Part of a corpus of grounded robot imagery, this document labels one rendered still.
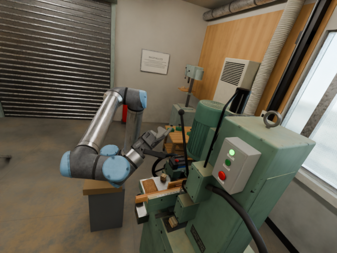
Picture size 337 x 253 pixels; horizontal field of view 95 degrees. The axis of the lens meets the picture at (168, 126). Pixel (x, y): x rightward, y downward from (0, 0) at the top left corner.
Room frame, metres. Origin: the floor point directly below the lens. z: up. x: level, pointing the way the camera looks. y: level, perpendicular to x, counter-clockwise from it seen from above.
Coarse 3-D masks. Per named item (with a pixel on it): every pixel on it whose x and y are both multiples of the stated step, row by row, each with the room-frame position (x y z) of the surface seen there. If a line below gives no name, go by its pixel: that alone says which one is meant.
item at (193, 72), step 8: (192, 72) 3.11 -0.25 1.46; (200, 72) 2.94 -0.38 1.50; (192, 80) 3.22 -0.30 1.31; (184, 88) 3.46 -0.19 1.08; (192, 88) 3.45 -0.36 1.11; (176, 104) 3.40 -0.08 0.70; (184, 104) 3.39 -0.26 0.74; (176, 112) 3.07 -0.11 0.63; (192, 112) 3.08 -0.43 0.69; (176, 120) 2.98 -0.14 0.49; (184, 120) 3.04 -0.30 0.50; (192, 120) 3.09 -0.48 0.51
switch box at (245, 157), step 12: (228, 144) 0.45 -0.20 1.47; (240, 144) 0.44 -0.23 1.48; (240, 156) 0.40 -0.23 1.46; (252, 156) 0.39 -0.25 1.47; (216, 168) 0.45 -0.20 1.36; (240, 168) 0.38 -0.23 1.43; (252, 168) 0.40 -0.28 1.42; (228, 180) 0.40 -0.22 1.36; (240, 180) 0.39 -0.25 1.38; (228, 192) 0.39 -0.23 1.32
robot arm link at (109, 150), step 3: (105, 147) 1.09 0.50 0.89; (108, 147) 1.10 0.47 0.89; (111, 147) 1.10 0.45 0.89; (114, 147) 1.11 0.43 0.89; (117, 147) 1.13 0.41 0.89; (102, 150) 1.05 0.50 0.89; (105, 150) 1.05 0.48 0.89; (108, 150) 1.06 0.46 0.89; (111, 150) 1.06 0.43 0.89; (114, 150) 1.07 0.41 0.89; (117, 150) 1.08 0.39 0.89; (120, 150) 1.12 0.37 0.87; (102, 153) 1.02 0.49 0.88; (105, 153) 1.02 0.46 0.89; (108, 153) 1.02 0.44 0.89; (111, 153) 1.03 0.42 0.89; (114, 153) 1.04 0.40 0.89; (117, 153) 1.07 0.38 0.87
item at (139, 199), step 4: (172, 188) 0.73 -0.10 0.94; (176, 188) 0.74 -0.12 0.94; (152, 192) 0.67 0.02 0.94; (156, 192) 0.68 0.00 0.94; (136, 196) 0.62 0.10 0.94; (140, 196) 0.63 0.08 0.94; (144, 196) 0.63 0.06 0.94; (136, 200) 0.61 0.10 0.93; (140, 200) 0.62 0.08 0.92; (144, 200) 0.63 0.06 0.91
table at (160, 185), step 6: (156, 180) 0.81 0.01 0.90; (162, 180) 0.83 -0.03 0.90; (168, 180) 0.84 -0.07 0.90; (174, 180) 0.85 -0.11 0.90; (156, 186) 0.76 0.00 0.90; (162, 186) 0.77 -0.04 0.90; (144, 192) 0.70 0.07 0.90; (144, 204) 0.65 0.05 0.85; (156, 204) 0.63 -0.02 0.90; (162, 204) 0.65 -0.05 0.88; (168, 204) 0.67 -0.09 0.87; (174, 204) 0.69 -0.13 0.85; (150, 210) 0.62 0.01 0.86
